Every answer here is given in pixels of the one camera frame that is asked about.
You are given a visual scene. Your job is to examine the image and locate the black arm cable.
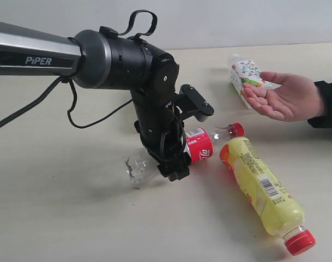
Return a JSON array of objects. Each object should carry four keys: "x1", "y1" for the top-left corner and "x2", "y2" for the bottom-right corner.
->
[{"x1": 0, "y1": 10, "x2": 187, "y2": 162}]

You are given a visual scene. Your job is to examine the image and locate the yellow juice bottle red cap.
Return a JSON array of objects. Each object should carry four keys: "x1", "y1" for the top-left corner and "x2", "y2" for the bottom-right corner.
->
[{"x1": 220, "y1": 136, "x2": 316, "y2": 256}]

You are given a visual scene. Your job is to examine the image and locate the person's open right hand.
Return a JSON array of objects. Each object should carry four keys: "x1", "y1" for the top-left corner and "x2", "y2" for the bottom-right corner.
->
[{"x1": 243, "y1": 72, "x2": 326, "y2": 122}]

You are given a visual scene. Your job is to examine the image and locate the white tea bottle colourful label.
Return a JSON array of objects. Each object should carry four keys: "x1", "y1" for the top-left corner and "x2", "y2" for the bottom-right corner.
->
[{"x1": 228, "y1": 54, "x2": 280, "y2": 109}]

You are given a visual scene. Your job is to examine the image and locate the clear red-label cola bottle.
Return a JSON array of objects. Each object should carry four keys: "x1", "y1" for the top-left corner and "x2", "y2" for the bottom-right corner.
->
[{"x1": 124, "y1": 123, "x2": 244, "y2": 185}]

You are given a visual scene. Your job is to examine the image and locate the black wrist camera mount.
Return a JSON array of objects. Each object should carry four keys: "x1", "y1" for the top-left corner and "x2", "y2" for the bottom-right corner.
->
[{"x1": 174, "y1": 84, "x2": 214, "y2": 122}]

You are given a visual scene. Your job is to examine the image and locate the black jacket sleeve forearm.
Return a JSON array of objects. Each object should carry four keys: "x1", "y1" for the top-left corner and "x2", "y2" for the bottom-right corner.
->
[{"x1": 307, "y1": 81, "x2": 332, "y2": 128}]

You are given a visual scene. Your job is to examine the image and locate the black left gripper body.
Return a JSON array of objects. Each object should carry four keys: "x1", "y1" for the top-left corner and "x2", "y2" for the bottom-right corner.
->
[{"x1": 131, "y1": 91, "x2": 190, "y2": 175}]

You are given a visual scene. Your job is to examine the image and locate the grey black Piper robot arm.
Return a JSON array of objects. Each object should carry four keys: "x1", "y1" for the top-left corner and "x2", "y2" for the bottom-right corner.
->
[{"x1": 0, "y1": 22, "x2": 190, "y2": 181}]

